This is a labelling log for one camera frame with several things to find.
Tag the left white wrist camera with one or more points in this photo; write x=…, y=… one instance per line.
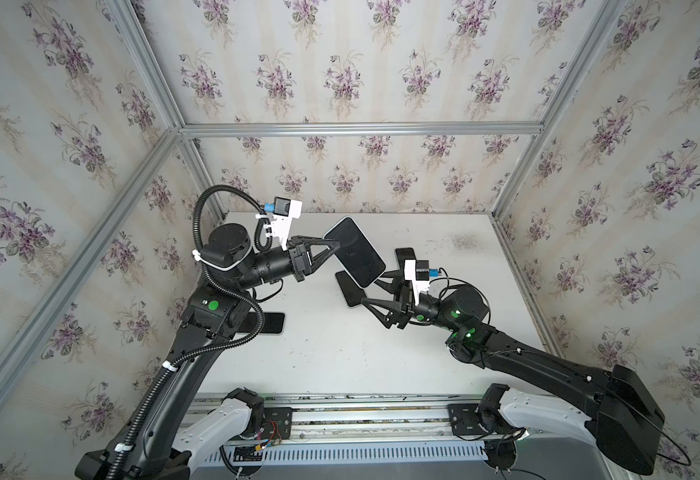
x=277, y=218

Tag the phone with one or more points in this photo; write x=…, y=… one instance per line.
x=356, y=254
x=404, y=254
x=352, y=293
x=273, y=325

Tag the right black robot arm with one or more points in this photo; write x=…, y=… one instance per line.
x=612, y=409

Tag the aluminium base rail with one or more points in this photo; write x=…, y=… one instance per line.
x=367, y=418

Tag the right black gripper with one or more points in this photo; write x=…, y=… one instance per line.
x=402, y=307

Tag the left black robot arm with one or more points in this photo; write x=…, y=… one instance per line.
x=220, y=315

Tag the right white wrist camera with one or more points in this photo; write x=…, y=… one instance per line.
x=419, y=275

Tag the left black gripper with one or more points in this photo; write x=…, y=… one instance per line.
x=300, y=261

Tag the aluminium cage frame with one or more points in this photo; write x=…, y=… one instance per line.
x=179, y=136

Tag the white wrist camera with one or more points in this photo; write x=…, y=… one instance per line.
x=419, y=275
x=277, y=218

